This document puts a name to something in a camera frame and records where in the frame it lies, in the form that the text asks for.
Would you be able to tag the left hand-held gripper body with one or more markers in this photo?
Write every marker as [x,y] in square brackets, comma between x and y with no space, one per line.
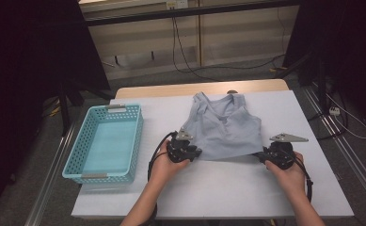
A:
[179,150]

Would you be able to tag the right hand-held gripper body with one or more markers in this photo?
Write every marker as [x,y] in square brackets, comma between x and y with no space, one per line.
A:
[281,155]

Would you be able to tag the light blue tank top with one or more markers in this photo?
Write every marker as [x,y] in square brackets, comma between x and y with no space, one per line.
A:
[224,135]

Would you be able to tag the turquoise plastic basket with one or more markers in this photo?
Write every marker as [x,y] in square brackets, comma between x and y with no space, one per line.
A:
[108,147]

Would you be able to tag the person's left hand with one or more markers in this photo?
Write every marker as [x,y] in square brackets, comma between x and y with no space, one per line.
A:
[162,171]

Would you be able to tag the person's right hand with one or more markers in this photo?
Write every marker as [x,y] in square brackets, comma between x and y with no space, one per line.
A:
[292,182]

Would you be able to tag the white table cover sheet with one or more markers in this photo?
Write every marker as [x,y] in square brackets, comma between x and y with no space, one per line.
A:
[221,207]

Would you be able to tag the light wooden table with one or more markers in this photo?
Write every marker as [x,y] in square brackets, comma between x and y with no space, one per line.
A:
[171,89]

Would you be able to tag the grey table grommet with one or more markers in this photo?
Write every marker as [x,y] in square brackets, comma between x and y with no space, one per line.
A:
[232,91]

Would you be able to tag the white power strip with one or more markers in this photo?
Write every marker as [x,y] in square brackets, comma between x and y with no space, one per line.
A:
[334,110]

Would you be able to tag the yellow floor marker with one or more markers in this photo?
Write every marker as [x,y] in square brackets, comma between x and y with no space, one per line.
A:
[278,69]

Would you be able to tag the black curtain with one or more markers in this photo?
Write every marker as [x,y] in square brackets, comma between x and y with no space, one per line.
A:
[20,78]
[353,47]

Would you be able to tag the black horizontal beam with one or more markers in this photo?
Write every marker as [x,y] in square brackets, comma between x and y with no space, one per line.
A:
[187,12]

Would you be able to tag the aluminium floor rail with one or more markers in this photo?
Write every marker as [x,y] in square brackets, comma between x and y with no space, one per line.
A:
[354,166]
[50,179]

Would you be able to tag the black wall peg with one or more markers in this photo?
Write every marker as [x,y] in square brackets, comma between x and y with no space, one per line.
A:
[116,60]
[152,55]

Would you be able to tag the white wall socket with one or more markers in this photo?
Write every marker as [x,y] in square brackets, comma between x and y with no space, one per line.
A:
[177,3]

